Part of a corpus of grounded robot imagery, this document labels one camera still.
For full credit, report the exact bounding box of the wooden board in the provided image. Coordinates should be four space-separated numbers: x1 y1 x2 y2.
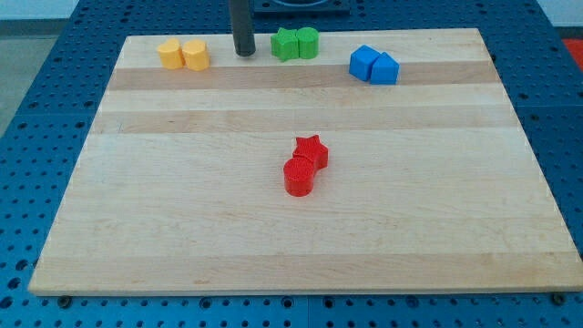
28 28 582 296

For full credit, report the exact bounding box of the red cylinder block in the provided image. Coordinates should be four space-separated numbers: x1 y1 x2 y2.
283 157 314 197

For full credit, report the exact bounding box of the red star block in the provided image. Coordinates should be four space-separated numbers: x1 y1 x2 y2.
292 135 329 169

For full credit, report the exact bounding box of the green star block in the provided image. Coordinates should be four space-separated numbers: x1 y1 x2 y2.
271 27 299 62

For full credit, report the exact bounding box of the blue cube block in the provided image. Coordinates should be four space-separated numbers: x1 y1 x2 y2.
349 45 381 81

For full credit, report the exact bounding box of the green cylinder block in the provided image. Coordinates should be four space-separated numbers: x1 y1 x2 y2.
296 26 319 59

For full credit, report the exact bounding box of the blue pentagon block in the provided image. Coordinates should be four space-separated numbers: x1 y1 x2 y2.
370 52 400 85

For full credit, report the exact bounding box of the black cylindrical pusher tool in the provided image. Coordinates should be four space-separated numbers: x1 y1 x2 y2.
228 0 256 56

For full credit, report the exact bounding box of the yellow hexagon block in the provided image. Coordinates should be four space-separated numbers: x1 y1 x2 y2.
182 39 210 71

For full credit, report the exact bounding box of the yellow heart block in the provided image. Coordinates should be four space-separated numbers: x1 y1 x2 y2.
157 37 185 69

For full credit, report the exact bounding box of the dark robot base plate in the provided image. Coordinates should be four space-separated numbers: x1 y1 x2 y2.
251 0 351 15

